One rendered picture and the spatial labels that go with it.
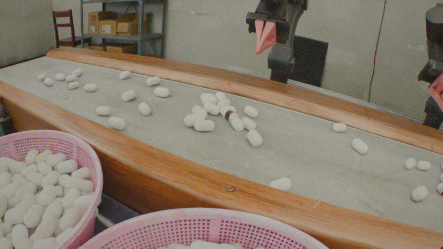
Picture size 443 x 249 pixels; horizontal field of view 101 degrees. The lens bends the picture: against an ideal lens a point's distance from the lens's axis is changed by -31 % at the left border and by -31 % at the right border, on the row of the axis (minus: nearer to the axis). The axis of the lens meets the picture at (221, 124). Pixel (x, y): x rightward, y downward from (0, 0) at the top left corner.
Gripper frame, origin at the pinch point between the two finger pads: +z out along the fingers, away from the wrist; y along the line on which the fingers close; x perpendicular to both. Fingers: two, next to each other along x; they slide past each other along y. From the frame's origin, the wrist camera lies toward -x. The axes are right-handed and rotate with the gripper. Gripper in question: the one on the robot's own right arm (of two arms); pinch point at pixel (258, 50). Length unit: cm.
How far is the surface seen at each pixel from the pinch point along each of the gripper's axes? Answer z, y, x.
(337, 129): 11.2, 20.6, 4.7
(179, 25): -134, -142, 137
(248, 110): 13.9, 2.0, 2.0
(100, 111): 26.3, -21.9, -8.3
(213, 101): 13.8, -5.4, 2.1
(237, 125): 19.4, 2.3, -2.6
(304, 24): -146, -7, 122
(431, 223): 27.7, 36.9, -7.8
